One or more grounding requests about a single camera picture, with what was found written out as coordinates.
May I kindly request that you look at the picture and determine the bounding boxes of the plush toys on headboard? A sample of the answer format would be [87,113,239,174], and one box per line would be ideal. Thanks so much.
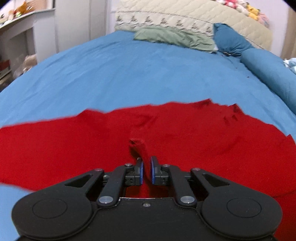
[216,0,269,28]

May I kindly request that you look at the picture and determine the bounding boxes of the dark blue pillow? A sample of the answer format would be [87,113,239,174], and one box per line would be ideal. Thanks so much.
[213,23,254,57]

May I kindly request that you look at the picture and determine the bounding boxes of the rolled blue duvet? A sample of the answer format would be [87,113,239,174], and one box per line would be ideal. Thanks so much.
[240,48,295,113]

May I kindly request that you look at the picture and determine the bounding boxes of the green pillow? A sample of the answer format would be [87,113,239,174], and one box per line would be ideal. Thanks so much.
[134,27,218,52]

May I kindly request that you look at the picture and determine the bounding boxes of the beige quilted headboard cover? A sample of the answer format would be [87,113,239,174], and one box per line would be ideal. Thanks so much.
[114,0,273,50]

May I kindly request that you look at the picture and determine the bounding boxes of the blue bed sheet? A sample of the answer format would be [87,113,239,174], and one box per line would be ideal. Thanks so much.
[0,29,296,241]

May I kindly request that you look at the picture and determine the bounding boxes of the red knit sweater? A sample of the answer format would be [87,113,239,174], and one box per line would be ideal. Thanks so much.
[1,99,295,240]

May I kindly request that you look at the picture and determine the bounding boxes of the white wardrobe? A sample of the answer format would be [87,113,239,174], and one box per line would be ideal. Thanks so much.
[54,0,108,52]

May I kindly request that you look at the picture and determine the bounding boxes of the beige bag on floor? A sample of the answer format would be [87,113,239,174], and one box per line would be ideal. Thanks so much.
[22,54,38,73]

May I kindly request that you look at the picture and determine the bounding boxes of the white desk shelf unit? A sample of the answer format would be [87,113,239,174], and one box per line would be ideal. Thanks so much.
[1,9,58,90]

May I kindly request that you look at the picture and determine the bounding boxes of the woven basket on desk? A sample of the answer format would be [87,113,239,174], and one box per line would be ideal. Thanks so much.
[26,0,53,11]

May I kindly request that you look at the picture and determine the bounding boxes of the light blue blanket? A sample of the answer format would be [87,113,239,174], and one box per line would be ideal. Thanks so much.
[283,58,296,74]

